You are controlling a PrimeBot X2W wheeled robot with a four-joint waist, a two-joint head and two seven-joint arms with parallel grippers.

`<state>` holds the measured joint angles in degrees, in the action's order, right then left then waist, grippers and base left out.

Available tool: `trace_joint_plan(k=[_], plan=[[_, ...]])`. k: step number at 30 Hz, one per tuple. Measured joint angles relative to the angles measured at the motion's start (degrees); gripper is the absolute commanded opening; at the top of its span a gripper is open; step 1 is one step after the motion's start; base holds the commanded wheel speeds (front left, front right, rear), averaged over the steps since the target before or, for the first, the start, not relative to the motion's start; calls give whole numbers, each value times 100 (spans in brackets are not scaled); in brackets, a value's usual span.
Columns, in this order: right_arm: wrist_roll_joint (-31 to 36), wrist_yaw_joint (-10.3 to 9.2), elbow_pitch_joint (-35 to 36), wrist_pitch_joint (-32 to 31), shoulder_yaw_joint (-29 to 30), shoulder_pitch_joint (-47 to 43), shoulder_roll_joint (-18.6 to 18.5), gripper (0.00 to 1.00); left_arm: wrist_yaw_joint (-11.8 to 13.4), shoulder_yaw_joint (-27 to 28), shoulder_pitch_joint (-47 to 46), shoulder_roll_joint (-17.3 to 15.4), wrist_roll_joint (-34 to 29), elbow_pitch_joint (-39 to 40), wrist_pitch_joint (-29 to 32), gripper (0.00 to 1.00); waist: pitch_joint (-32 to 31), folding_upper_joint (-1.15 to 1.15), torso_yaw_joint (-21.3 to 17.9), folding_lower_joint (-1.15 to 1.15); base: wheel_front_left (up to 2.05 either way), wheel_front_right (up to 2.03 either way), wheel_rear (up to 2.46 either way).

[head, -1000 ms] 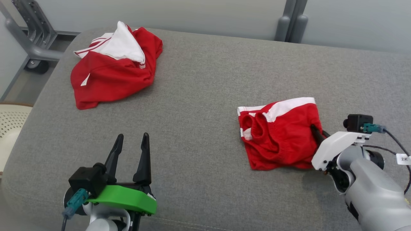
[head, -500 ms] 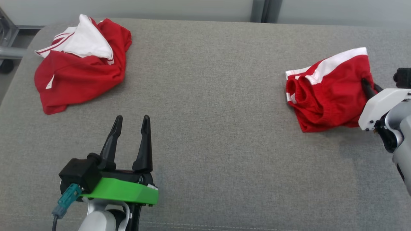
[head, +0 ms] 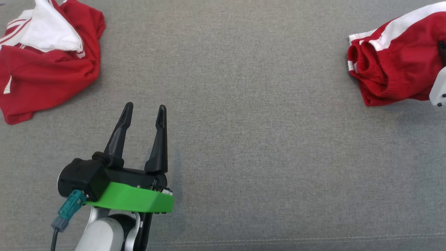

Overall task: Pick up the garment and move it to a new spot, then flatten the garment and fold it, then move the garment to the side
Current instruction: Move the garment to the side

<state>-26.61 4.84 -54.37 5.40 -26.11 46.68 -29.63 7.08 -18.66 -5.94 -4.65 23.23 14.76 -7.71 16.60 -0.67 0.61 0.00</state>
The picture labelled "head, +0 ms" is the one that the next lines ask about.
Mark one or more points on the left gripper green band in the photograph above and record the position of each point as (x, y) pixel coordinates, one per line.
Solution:
(136, 198)

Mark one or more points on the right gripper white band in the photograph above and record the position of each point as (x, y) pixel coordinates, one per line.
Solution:
(439, 92)

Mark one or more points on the red shorts white stripes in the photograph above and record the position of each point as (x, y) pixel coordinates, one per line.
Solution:
(397, 66)

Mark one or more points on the red white basketball jersey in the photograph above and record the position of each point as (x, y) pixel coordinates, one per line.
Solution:
(52, 76)

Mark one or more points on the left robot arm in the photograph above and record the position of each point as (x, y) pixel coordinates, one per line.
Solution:
(104, 233)

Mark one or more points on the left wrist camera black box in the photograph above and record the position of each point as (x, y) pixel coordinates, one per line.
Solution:
(82, 177)

